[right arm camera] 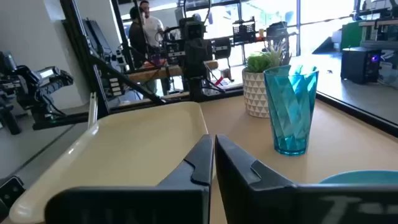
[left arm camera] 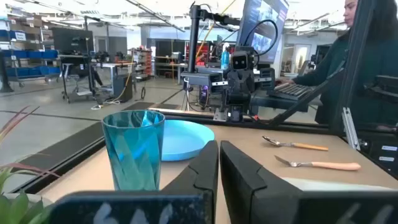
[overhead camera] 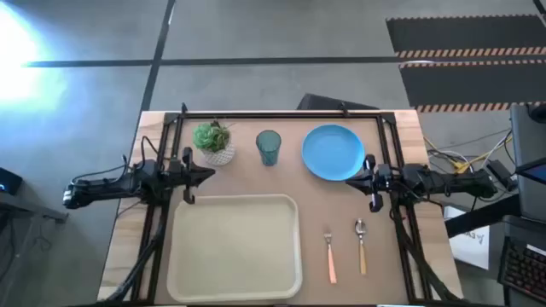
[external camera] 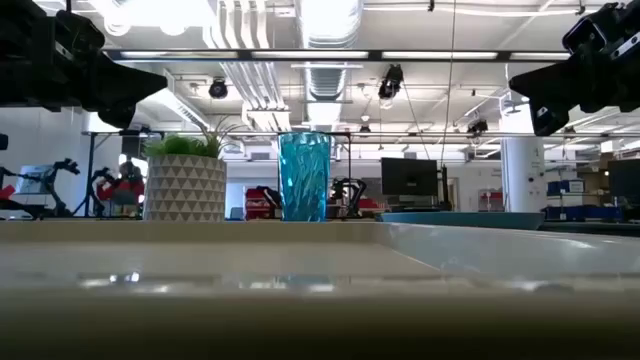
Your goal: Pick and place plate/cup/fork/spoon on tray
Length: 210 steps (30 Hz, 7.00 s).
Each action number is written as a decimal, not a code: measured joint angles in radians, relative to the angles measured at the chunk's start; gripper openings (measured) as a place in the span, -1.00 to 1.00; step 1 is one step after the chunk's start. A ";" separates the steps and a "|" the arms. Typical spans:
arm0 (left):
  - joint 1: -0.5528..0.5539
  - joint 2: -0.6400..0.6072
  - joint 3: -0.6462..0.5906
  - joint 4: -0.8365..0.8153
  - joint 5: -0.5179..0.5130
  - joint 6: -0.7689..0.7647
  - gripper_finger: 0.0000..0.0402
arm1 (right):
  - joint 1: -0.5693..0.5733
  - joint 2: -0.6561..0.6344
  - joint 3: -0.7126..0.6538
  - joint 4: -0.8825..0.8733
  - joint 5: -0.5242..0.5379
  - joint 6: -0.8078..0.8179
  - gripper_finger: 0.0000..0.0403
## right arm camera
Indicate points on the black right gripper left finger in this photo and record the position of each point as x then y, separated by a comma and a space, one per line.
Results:
174, 202

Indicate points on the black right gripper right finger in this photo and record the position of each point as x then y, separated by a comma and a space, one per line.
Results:
248, 199

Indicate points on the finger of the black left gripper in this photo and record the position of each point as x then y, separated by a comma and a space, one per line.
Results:
205, 59
192, 59

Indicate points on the blue faceted plastic cup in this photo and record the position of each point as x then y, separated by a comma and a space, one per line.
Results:
290, 118

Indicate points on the blue round plate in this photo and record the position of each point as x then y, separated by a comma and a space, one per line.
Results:
363, 177

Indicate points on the neighbour rig black robot arm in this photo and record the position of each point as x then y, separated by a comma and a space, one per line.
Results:
31, 87

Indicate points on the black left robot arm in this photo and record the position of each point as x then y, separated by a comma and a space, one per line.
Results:
196, 90

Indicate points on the cream plastic tray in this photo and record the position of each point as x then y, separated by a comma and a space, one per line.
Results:
124, 149

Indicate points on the black perforated crate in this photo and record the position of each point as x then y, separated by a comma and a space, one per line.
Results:
244, 31

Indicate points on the wooden workbench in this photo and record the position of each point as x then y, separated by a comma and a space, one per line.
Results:
155, 74

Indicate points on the person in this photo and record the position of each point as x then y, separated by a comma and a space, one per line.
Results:
153, 28
136, 37

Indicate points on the succulent in white patterned pot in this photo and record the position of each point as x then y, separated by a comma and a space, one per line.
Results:
255, 93

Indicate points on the black workshop machine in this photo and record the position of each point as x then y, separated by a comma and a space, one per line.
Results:
276, 31

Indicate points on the green cabinet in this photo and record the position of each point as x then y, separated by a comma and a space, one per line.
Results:
351, 34

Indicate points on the black computer tower purple light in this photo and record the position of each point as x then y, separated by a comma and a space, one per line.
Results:
360, 65

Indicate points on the white bucket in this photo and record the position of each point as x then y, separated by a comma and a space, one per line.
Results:
385, 70

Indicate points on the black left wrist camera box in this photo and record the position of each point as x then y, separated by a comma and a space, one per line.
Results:
192, 29

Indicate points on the black switch box white labels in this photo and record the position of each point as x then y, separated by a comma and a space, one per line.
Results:
114, 86

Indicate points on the black corner bracket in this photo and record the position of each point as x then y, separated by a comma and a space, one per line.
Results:
11, 193

